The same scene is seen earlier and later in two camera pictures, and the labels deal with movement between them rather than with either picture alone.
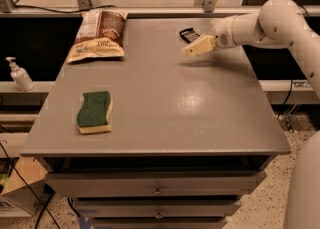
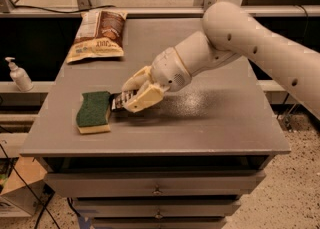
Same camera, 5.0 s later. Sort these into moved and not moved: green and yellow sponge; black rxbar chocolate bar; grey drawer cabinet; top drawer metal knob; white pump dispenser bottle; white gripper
Moved: black rxbar chocolate bar; white gripper
Not moved: grey drawer cabinet; green and yellow sponge; top drawer metal knob; white pump dispenser bottle
